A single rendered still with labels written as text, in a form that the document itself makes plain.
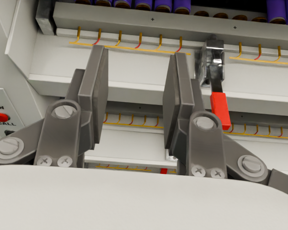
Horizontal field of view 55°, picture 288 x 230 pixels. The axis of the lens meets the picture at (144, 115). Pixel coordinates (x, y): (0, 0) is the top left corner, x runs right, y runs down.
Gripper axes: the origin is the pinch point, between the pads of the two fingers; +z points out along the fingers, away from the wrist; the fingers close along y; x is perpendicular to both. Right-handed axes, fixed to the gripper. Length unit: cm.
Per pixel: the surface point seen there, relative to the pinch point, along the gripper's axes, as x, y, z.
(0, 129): -19.3, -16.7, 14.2
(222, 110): -6.6, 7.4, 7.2
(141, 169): -42.0, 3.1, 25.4
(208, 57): -6.2, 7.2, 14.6
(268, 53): -5.8, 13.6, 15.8
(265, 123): -21.4, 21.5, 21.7
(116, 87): -8.9, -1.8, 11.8
